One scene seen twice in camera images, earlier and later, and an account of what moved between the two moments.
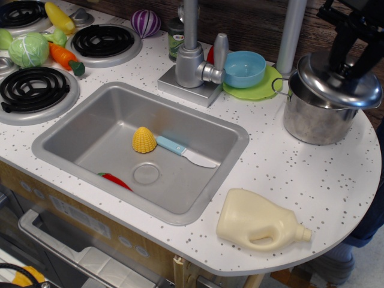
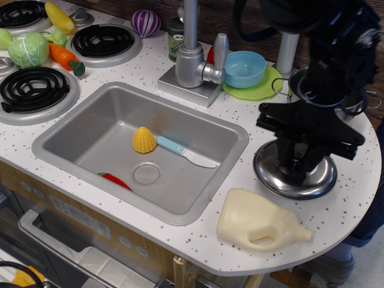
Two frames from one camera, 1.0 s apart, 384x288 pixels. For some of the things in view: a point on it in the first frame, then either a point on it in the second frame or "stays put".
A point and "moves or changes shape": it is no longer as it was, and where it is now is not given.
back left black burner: (19, 13) stays put
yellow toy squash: (63, 23) stays put
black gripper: (368, 23) to (312, 123)
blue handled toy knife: (180, 150) stays put
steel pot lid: (337, 84) moves or changes shape
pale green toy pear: (6, 39) stays put
